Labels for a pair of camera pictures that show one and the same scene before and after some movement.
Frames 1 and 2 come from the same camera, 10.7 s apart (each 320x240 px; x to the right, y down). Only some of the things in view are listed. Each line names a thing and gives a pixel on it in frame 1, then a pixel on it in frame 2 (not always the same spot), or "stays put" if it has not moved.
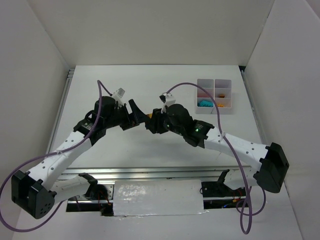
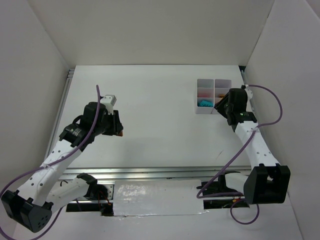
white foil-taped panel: [152, 197] stays put
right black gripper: [155, 121] -> [222, 106]
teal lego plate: [205, 103] stays put
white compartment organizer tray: [220, 90] stays put
